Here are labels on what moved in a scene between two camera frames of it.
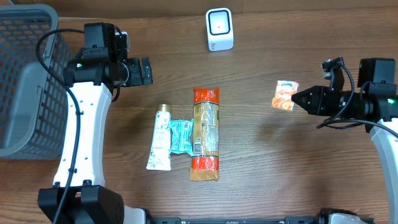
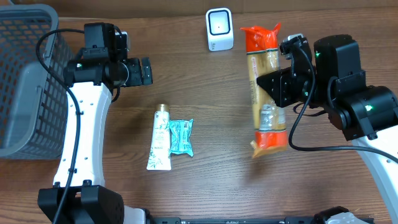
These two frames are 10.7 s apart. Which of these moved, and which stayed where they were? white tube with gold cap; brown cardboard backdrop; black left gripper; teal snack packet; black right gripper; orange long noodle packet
Moved: orange long noodle packet; black right gripper
Stayed: brown cardboard backdrop; teal snack packet; black left gripper; white tube with gold cap
